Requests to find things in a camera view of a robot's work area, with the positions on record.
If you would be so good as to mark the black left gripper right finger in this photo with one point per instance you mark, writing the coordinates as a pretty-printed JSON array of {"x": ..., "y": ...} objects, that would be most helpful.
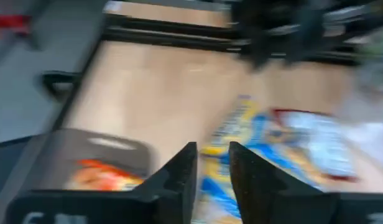
[{"x": 260, "y": 199}]

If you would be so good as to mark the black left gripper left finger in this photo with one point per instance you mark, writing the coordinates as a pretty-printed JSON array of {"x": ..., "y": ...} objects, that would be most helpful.
[{"x": 166, "y": 199}]

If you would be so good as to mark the blue soy sauce ramen packet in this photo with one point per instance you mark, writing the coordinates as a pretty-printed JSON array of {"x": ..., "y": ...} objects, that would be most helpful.
[{"x": 241, "y": 124}]

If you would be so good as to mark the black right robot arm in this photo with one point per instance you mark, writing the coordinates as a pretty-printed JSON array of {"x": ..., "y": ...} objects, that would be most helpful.
[{"x": 256, "y": 37}]

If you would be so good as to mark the orange chicken ramen packet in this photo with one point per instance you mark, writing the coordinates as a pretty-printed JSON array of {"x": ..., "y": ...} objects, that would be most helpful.
[{"x": 101, "y": 177}]

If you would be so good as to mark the red roast beef ramen packet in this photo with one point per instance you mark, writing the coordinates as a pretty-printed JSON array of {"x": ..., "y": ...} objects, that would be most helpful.
[{"x": 316, "y": 146}]

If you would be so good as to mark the translucent grey plastic bin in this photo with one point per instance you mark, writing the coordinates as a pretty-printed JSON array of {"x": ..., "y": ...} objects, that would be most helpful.
[
  {"x": 365, "y": 130},
  {"x": 70, "y": 146}
]

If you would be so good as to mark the red metal stand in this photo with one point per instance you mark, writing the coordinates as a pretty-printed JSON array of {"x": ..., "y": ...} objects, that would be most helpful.
[{"x": 8, "y": 23}]

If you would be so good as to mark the black aluminium table frame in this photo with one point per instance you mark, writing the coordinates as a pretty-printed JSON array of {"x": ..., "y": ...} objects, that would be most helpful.
[{"x": 166, "y": 34}]

